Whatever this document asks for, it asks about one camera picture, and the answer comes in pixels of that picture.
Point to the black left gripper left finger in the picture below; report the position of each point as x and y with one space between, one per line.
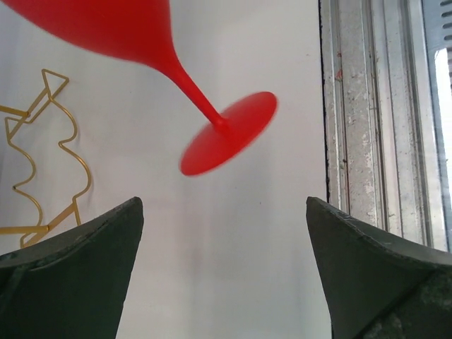
72 285

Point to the red wine glass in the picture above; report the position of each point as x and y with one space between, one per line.
140 31

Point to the aluminium frame rail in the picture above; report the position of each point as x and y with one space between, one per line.
387 99

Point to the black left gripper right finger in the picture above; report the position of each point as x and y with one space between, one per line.
376 284

